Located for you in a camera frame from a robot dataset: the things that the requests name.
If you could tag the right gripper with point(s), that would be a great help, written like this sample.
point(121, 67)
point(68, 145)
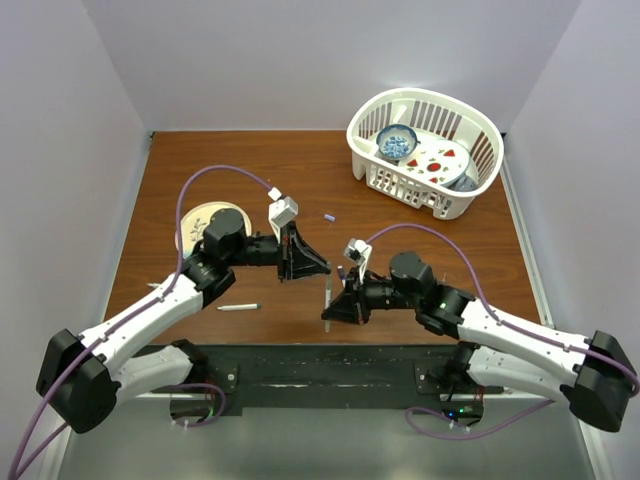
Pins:
point(351, 304)

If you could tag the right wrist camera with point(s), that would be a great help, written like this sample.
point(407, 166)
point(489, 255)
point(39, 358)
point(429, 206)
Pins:
point(359, 252)

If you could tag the teal white marker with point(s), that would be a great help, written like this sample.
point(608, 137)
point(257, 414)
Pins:
point(238, 307)

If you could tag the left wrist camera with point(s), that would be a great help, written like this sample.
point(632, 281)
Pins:
point(281, 210)

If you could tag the white plastic dish basket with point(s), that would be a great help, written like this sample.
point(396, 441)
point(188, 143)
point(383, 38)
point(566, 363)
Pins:
point(432, 116)

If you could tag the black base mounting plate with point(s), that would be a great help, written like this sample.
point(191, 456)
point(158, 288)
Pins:
point(329, 377)

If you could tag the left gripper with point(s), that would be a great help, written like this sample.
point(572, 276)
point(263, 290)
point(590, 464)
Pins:
point(295, 257)

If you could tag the watermelon pattern plate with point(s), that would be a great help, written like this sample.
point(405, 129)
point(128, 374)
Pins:
point(438, 161)

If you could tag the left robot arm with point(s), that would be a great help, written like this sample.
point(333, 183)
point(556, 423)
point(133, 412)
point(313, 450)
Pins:
point(84, 376)

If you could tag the grey dish in basket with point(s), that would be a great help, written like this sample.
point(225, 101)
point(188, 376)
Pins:
point(465, 183)

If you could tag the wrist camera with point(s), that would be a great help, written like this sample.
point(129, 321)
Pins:
point(359, 252)
point(281, 210)

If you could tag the blue patterned bowl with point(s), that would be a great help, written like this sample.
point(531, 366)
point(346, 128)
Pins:
point(396, 141)

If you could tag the round cream blue plate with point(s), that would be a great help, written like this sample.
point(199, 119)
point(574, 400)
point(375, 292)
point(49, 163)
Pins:
point(194, 222)

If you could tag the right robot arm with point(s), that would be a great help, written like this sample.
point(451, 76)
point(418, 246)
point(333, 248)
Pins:
point(592, 375)

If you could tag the green pen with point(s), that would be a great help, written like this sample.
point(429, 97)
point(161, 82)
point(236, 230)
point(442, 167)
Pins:
point(327, 301)

